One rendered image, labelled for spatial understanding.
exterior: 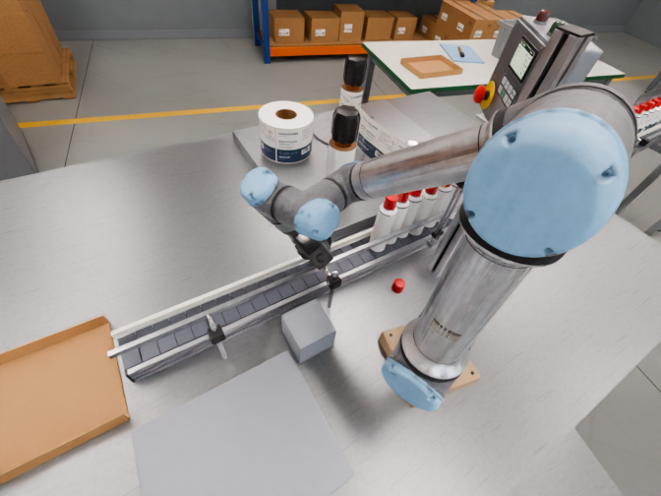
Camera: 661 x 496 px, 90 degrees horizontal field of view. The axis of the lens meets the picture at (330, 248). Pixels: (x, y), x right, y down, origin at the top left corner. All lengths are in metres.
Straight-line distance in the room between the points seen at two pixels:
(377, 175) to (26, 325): 0.92
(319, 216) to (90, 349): 0.67
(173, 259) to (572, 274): 1.28
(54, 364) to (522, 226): 0.97
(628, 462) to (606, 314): 1.06
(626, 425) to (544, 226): 2.03
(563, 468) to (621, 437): 1.29
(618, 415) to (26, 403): 2.34
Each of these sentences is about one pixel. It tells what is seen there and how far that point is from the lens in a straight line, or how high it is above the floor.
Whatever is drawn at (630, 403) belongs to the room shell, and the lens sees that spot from 2.41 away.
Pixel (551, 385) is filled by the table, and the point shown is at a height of 0.83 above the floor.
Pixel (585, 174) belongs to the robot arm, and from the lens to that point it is 0.32.
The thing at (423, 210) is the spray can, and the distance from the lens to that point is 1.02.
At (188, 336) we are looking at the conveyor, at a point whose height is 0.88.
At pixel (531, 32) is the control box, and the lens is 0.82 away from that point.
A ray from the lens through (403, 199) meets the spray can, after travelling 0.93.
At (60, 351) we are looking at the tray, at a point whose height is 0.83.
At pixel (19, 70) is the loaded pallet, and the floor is 0.27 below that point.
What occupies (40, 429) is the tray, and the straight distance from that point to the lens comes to 0.97.
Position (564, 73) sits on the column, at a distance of 0.77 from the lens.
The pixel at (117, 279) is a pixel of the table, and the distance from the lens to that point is 1.09.
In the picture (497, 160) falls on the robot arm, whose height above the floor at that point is 1.49.
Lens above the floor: 1.64
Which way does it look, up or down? 50 degrees down
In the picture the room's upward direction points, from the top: 9 degrees clockwise
